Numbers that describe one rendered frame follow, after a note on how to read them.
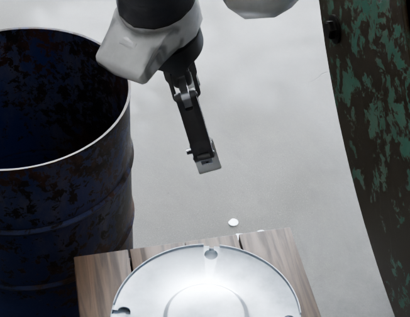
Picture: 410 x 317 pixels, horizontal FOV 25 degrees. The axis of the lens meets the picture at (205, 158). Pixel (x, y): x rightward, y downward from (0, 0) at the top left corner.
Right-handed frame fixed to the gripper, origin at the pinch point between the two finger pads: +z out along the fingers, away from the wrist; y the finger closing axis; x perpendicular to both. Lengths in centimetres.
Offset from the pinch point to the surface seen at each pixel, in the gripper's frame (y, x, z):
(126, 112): 29.0, 13.7, 33.4
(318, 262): 14, -14, 85
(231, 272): -6.5, 2.2, 33.9
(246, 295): -11.4, 0.7, 32.9
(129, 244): 20, 23, 66
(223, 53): 91, -7, 104
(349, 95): -28, -14, -39
